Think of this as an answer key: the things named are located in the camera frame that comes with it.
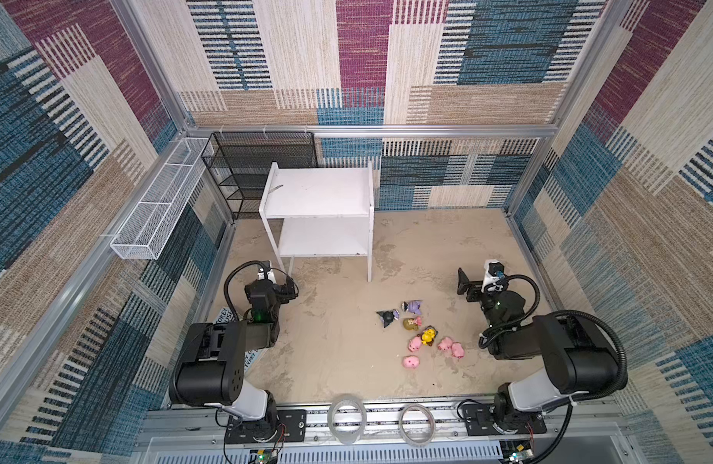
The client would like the pink pig toy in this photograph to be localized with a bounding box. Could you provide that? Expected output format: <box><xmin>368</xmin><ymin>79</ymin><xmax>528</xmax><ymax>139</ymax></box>
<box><xmin>402</xmin><ymin>356</ymin><xmax>420</xmax><ymax>369</ymax></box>
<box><xmin>438</xmin><ymin>336</ymin><xmax>454</xmax><ymax>352</ymax></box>
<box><xmin>408</xmin><ymin>336</ymin><xmax>422</xmax><ymax>353</ymax></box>
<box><xmin>451</xmin><ymin>342</ymin><xmax>465</xmax><ymax>359</ymax></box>

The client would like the colourful children's book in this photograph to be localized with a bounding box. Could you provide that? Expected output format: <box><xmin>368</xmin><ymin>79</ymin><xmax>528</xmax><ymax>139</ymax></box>
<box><xmin>215</xmin><ymin>307</ymin><xmax>262</xmax><ymax>373</ymax></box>

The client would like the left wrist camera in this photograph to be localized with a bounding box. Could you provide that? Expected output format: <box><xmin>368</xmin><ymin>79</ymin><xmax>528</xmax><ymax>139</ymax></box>
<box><xmin>257</xmin><ymin>260</ymin><xmax>276</xmax><ymax>283</ymax></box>

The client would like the yellow blue pokemon toy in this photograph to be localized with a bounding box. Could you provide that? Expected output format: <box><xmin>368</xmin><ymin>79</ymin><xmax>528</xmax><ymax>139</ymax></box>
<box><xmin>418</xmin><ymin>326</ymin><xmax>438</xmax><ymax>346</ymax></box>

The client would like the clear tape roll right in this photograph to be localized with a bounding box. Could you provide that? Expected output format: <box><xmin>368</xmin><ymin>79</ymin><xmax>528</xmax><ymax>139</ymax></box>
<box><xmin>397</xmin><ymin>404</ymin><xmax>437</xmax><ymax>448</ymax></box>

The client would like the black purple bat toy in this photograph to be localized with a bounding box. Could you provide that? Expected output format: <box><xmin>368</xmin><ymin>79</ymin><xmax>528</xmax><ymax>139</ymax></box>
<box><xmin>377</xmin><ymin>309</ymin><xmax>400</xmax><ymax>328</ymax></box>

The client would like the black wire mesh rack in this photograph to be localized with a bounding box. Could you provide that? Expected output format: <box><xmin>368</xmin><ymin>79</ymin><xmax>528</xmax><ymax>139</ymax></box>
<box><xmin>202</xmin><ymin>131</ymin><xmax>318</xmax><ymax>220</ymax></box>

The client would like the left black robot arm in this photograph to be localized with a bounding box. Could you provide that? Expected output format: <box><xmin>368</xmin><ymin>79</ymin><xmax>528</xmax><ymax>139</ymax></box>
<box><xmin>168</xmin><ymin>260</ymin><xmax>299</xmax><ymax>443</ymax></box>

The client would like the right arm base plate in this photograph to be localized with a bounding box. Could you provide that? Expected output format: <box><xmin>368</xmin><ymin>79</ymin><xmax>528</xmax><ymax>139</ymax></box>
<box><xmin>457</xmin><ymin>402</ymin><xmax>547</xmax><ymax>436</ymax></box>

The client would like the clear tape roll left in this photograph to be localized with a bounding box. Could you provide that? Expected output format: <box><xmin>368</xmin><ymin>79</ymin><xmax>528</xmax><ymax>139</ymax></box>
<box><xmin>327</xmin><ymin>394</ymin><xmax>367</xmax><ymax>445</ymax></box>

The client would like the white wire mesh basket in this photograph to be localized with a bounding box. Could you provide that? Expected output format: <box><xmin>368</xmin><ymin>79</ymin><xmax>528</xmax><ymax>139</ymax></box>
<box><xmin>111</xmin><ymin>137</ymin><xmax>208</xmax><ymax>260</ymax></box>

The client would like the clear tape roll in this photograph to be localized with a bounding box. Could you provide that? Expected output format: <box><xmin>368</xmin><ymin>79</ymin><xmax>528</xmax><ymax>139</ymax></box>
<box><xmin>397</xmin><ymin>404</ymin><xmax>437</xmax><ymax>448</ymax></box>
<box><xmin>327</xmin><ymin>394</ymin><xmax>367</xmax><ymax>445</ymax></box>

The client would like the olive green figure toy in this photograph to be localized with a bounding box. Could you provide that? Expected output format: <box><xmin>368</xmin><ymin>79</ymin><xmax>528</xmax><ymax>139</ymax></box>
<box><xmin>402</xmin><ymin>316</ymin><xmax>423</xmax><ymax>332</ymax></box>

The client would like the purple figure toy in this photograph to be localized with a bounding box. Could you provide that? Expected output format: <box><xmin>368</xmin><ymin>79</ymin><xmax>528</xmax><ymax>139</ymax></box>
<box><xmin>401</xmin><ymin>300</ymin><xmax>422</xmax><ymax>316</ymax></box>

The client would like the white two-tier shelf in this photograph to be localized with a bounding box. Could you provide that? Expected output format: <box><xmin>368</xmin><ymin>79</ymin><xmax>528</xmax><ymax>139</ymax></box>
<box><xmin>258</xmin><ymin>162</ymin><xmax>375</xmax><ymax>281</ymax></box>

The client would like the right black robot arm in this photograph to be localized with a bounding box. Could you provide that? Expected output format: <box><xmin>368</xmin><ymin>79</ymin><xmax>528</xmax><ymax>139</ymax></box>
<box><xmin>457</xmin><ymin>260</ymin><xmax>628</xmax><ymax>436</ymax></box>

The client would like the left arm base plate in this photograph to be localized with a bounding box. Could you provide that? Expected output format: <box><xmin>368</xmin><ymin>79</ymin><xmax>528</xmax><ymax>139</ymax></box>
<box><xmin>223</xmin><ymin>409</ymin><xmax>306</xmax><ymax>445</ymax></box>

